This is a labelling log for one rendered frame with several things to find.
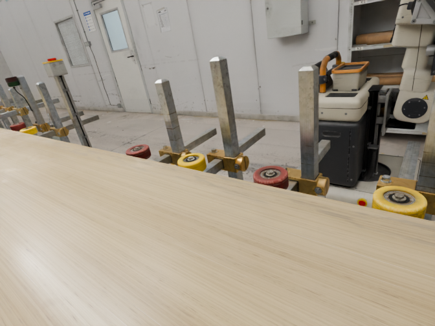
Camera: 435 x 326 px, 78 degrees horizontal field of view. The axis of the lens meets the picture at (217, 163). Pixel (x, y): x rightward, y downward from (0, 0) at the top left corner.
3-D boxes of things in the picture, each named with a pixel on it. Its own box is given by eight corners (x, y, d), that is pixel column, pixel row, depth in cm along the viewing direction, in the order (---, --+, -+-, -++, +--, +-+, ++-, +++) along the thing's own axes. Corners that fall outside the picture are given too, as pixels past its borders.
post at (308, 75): (307, 226, 84) (303, 64, 63) (318, 229, 81) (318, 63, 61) (302, 233, 81) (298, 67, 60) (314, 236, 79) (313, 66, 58)
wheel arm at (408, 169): (405, 152, 81) (407, 139, 79) (419, 153, 79) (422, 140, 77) (380, 245, 52) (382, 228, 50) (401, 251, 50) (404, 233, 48)
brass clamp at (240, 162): (218, 160, 96) (215, 147, 94) (250, 166, 88) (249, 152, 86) (207, 168, 92) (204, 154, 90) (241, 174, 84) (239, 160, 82)
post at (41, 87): (74, 158, 172) (41, 81, 151) (77, 158, 170) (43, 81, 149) (69, 160, 170) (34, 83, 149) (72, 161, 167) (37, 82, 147)
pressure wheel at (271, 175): (289, 222, 62) (287, 180, 57) (255, 221, 65) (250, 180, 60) (290, 202, 69) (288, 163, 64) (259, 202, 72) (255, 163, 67)
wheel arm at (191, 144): (211, 135, 126) (210, 126, 124) (217, 135, 124) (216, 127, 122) (139, 180, 96) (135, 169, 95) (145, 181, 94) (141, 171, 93)
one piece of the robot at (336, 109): (309, 197, 174) (307, 62, 138) (334, 161, 211) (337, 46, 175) (367, 210, 154) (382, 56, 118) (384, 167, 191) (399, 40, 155)
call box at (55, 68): (62, 76, 137) (56, 59, 134) (68, 75, 133) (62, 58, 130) (48, 79, 132) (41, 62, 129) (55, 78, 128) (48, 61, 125)
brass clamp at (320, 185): (284, 180, 83) (283, 165, 80) (330, 189, 75) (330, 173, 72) (275, 190, 78) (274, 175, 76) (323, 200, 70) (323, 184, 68)
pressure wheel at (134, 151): (155, 180, 93) (146, 149, 88) (133, 184, 93) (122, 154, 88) (158, 169, 100) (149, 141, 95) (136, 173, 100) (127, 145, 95)
